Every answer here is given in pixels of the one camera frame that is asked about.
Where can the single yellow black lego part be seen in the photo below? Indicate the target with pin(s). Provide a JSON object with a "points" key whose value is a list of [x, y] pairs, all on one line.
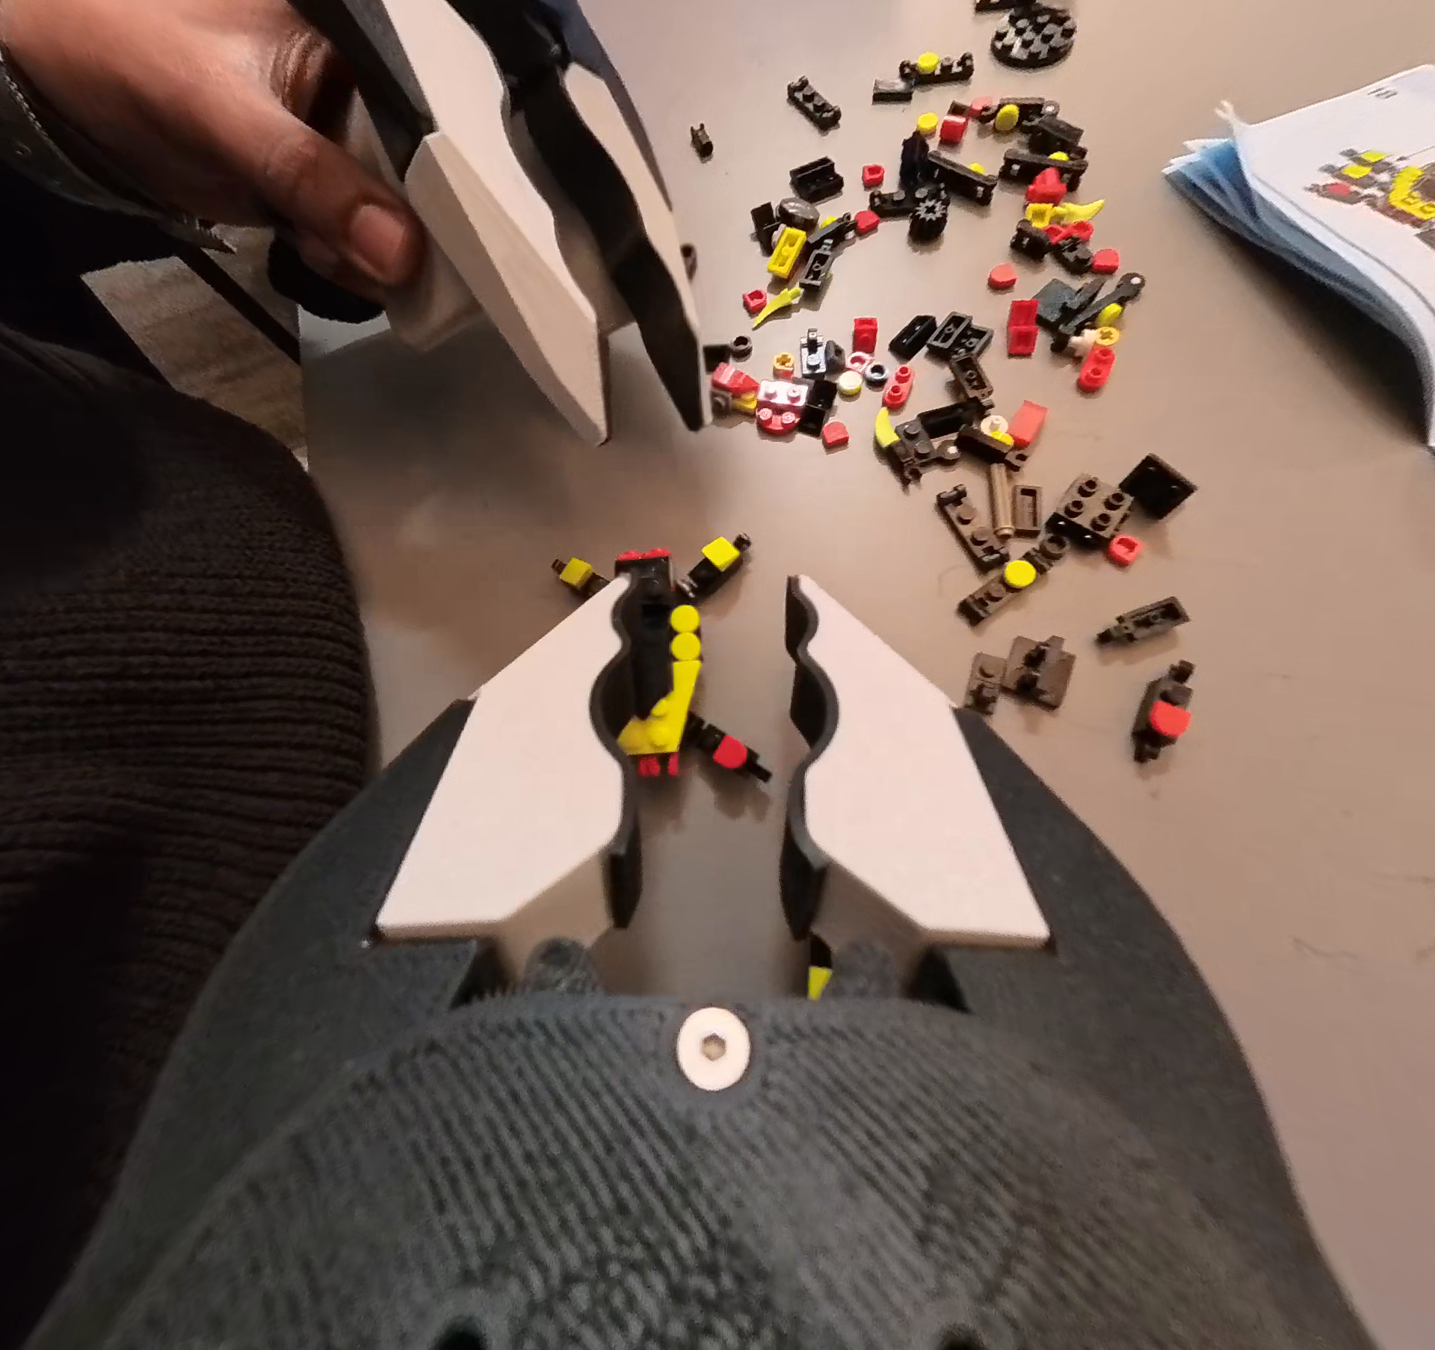
{"points": [[818, 981]]}

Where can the black lego stand assembly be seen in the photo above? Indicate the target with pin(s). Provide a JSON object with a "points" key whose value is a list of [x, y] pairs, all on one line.
{"points": [[1034, 33]]}

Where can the person's left hand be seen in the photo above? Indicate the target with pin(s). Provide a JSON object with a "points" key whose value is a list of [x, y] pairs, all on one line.
{"points": [[168, 72]]}

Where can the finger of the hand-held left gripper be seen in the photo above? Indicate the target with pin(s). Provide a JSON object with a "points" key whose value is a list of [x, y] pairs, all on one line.
{"points": [[493, 206], [629, 206]]}

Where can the pile of loose lego pieces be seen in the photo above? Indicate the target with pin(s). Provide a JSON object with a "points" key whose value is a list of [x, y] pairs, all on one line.
{"points": [[1083, 516]]}

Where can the lego instruction booklet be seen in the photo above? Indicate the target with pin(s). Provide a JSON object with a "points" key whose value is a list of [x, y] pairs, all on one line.
{"points": [[1345, 195]]}

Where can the black yellow red lego model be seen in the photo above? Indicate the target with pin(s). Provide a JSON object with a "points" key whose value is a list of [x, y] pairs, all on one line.
{"points": [[661, 701]]}

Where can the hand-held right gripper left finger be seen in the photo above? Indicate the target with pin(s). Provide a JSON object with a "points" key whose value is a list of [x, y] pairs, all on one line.
{"points": [[528, 802]]}

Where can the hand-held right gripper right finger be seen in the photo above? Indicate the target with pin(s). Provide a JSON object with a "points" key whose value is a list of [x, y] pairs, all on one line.
{"points": [[908, 813]]}

